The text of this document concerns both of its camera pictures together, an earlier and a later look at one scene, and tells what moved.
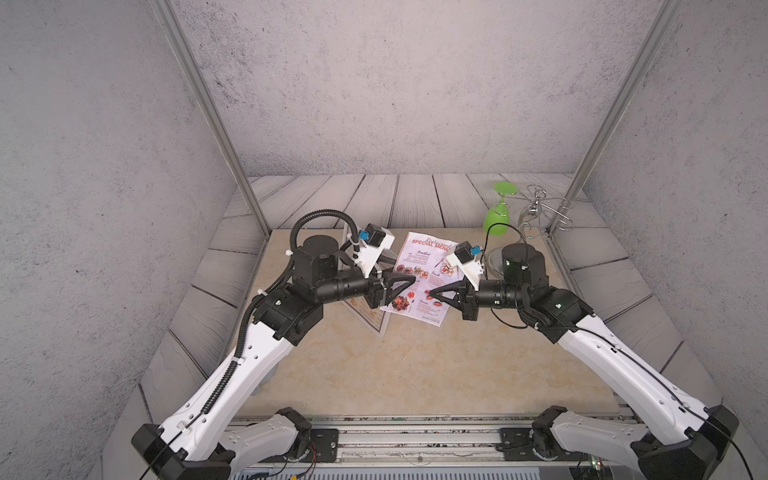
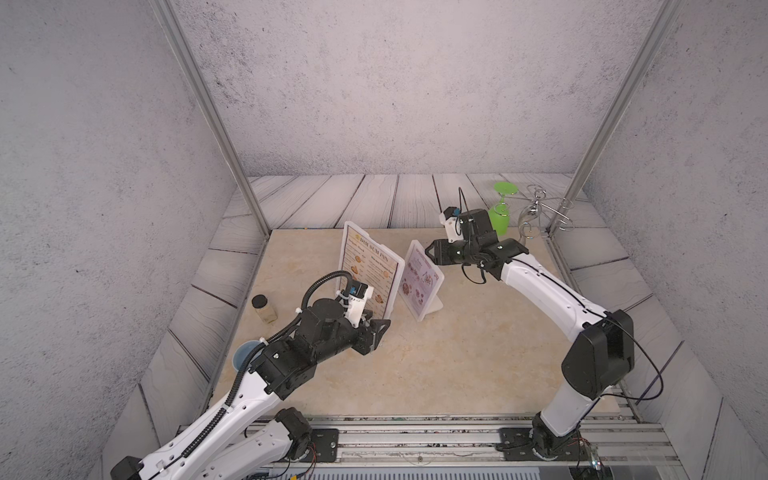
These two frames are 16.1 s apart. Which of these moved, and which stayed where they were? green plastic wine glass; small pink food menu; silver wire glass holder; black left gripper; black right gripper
Moved: small pink food menu; black left gripper; black right gripper
Stayed: green plastic wine glass; silver wire glass holder
